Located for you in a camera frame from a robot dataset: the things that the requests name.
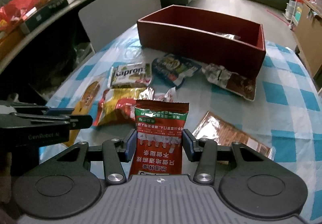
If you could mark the grey side cabinet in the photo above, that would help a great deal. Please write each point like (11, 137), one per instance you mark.
(105, 20)

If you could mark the dark flat box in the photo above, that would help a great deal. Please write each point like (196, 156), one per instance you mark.
(43, 14)

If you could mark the red plastic bag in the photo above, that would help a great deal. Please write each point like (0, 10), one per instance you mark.
(14, 10)

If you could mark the Kaprons wafer packet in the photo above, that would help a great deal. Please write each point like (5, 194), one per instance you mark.
(138, 75)

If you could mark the orange brown snack bag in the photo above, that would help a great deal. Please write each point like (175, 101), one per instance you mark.
(215, 128)

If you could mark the red yellow Trolli bag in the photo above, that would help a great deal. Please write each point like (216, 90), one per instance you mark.
(117, 106)

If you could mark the blue white checkered tablecloth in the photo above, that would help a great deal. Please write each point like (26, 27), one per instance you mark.
(285, 114)

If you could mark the yellow orange snack packet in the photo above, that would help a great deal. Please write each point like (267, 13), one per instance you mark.
(84, 105)

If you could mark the silver white snack packet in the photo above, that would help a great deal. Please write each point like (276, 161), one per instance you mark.
(169, 96)

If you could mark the blue green snack packet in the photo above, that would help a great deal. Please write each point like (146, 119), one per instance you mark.
(174, 70)

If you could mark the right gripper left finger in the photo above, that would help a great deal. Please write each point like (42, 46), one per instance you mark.
(115, 152)

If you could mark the wooden sideboard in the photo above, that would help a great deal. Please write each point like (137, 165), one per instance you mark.
(308, 40)

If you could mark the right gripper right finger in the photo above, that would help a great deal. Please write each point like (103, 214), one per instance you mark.
(204, 152)

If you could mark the dark red cardboard box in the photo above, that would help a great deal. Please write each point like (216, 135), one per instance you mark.
(206, 36)

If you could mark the red green snack packet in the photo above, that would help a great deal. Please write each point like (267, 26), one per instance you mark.
(159, 127)

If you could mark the white brown snack packet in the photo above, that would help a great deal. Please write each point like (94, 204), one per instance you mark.
(230, 81)

